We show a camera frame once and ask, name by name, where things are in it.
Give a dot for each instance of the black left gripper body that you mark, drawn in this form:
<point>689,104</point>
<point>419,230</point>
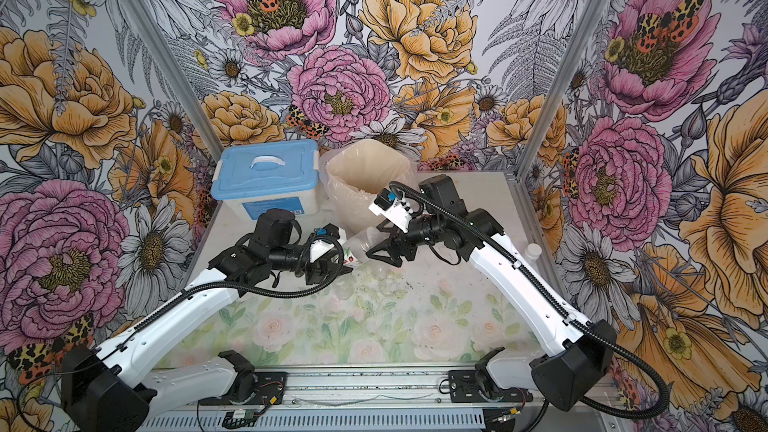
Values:
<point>313,273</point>

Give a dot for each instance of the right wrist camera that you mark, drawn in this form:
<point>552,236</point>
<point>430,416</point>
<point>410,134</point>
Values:
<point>395,210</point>

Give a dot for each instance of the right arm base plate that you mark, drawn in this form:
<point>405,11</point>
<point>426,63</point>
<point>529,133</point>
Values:
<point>472,386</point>

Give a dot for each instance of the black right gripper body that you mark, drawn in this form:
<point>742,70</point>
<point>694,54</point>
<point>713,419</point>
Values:
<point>426,230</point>

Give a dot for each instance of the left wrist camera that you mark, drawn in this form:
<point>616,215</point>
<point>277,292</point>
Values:
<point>327,242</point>

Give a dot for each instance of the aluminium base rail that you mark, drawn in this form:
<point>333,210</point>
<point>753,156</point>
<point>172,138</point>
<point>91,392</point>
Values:
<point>389,398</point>

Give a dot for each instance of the bin with plastic liner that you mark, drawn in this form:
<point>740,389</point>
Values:
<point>354,175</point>

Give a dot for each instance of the small white pill bottle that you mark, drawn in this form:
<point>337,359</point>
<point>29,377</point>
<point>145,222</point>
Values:
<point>533,252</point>

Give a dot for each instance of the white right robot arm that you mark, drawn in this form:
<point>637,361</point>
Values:
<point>574,355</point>

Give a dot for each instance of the tall jar with white lid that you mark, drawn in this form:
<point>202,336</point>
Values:
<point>356,247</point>

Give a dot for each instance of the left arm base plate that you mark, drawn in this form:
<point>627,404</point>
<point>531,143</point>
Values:
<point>260,389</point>

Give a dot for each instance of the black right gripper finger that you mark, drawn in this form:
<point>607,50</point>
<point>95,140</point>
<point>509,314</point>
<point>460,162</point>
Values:
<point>379,252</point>
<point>401,253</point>

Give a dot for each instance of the blue lidded storage box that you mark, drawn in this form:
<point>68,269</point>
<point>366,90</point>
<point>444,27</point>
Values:
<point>252,179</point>

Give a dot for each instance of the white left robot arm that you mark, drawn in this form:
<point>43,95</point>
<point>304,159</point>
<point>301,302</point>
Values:
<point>112,387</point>

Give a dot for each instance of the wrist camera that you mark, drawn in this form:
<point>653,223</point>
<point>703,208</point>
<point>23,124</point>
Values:
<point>327,242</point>
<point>395,210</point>

